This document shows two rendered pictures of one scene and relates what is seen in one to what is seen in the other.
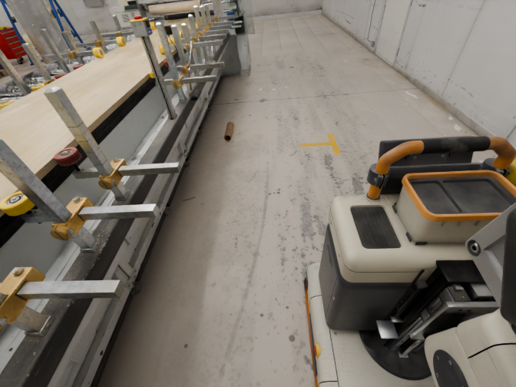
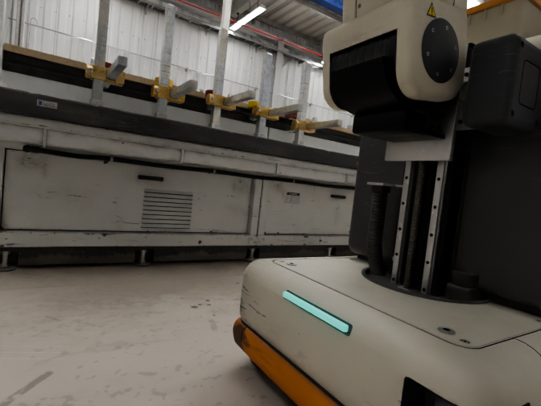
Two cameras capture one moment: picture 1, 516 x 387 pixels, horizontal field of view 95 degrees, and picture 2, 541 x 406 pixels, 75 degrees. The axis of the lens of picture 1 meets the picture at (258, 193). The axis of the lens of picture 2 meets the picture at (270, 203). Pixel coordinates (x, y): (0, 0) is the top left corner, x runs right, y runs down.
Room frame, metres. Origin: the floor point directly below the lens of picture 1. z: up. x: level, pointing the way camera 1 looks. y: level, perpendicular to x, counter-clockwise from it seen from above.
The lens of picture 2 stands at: (-0.56, -0.86, 0.47)
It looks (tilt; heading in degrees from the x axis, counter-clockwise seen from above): 3 degrees down; 51
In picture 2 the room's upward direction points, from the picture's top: 6 degrees clockwise
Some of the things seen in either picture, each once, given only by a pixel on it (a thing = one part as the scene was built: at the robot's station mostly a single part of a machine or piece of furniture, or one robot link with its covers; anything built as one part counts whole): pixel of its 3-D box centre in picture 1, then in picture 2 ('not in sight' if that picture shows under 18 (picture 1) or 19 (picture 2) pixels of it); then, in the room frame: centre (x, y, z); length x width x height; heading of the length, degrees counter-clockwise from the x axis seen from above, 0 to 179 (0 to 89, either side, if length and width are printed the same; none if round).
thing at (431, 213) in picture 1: (453, 207); (483, 42); (0.37, -0.48, 0.87); 0.23 x 0.15 x 0.11; 83
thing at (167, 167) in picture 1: (127, 170); (311, 126); (0.80, 0.51, 0.81); 0.43 x 0.03 x 0.04; 84
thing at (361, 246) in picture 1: (415, 272); (462, 157); (0.34, -0.48, 0.59); 0.55 x 0.34 x 0.83; 83
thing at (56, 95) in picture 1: (96, 156); (302, 106); (0.77, 0.56, 0.91); 0.04 x 0.04 x 0.48; 84
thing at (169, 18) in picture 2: not in sight; (165, 62); (0.02, 0.64, 0.94); 0.04 x 0.04 x 0.48; 84
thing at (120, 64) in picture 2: not in sight; (112, 74); (-0.19, 0.62, 0.82); 0.43 x 0.03 x 0.04; 84
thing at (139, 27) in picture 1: (141, 28); not in sight; (1.50, 0.49, 1.18); 0.07 x 0.07 x 0.08; 84
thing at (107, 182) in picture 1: (113, 173); (303, 126); (0.79, 0.56, 0.81); 0.14 x 0.06 x 0.05; 174
